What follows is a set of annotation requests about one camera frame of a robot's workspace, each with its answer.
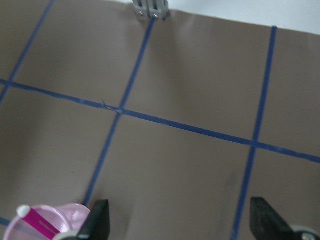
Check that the pink mesh pen cup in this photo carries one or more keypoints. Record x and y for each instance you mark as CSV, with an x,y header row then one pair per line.
x,y
65,218

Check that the aluminium frame post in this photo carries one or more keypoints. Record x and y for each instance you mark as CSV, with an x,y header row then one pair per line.
x,y
157,9

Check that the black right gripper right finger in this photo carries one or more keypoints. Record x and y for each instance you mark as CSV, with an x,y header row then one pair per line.
x,y
266,223

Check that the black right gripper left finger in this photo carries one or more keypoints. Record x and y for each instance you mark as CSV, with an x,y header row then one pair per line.
x,y
97,225

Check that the pink marker pen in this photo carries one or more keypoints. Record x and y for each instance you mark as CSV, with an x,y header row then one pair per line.
x,y
36,221

